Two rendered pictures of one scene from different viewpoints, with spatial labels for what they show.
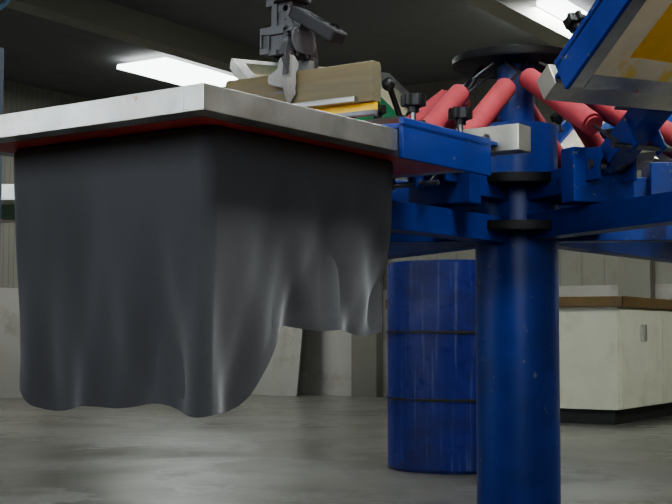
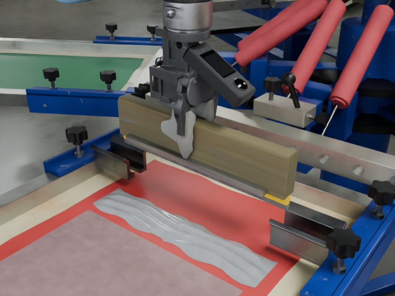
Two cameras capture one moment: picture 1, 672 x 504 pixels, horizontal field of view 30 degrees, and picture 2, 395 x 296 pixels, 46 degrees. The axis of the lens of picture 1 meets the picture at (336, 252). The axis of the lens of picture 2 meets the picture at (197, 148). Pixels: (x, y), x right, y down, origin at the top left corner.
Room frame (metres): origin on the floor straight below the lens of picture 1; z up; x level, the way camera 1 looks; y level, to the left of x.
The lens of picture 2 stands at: (1.65, 0.05, 1.46)
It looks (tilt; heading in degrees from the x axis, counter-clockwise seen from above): 27 degrees down; 1
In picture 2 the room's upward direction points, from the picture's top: straight up
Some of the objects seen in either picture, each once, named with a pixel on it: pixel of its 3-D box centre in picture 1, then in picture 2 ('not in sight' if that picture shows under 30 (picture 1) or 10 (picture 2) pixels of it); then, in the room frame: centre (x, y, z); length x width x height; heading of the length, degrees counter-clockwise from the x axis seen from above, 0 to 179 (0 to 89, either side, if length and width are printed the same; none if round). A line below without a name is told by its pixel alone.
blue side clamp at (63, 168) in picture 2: not in sight; (109, 152); (2.55, 0.27, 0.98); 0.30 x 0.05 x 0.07; 144
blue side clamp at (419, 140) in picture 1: (437, 148); (357, 254); (2.22, -0.18, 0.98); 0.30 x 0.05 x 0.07; 144
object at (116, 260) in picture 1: (107, 275); not in sight; (1.96, 0.36, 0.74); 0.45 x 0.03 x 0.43; 54
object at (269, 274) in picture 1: (304, 276); not in sight; (2.03, 0.05, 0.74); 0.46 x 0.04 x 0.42; 144
